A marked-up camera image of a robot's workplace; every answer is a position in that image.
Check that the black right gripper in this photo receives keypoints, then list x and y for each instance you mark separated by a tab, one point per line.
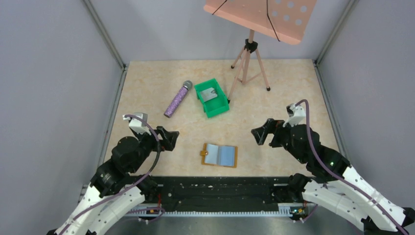
275	134

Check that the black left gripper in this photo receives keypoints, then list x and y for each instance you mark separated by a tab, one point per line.
160	138

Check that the yellow leather card holder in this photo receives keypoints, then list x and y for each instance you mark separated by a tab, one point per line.
219	155

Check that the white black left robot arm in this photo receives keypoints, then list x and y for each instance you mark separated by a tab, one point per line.
121	183

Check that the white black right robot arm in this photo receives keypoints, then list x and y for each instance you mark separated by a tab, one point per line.
334	183

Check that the purple glitter microphone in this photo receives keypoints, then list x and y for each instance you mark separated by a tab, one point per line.
178	99

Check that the green plastic bin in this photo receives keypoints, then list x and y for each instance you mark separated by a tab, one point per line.
213	99

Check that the pink music stand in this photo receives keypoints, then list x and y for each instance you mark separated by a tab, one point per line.
283	20

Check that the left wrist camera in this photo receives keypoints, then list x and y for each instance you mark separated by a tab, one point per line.
135	123

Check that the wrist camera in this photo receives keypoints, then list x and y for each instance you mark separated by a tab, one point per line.
296	114
135	123

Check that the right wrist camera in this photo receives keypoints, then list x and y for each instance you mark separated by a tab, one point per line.
296	114

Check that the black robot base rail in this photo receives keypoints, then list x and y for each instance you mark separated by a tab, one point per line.
220	197

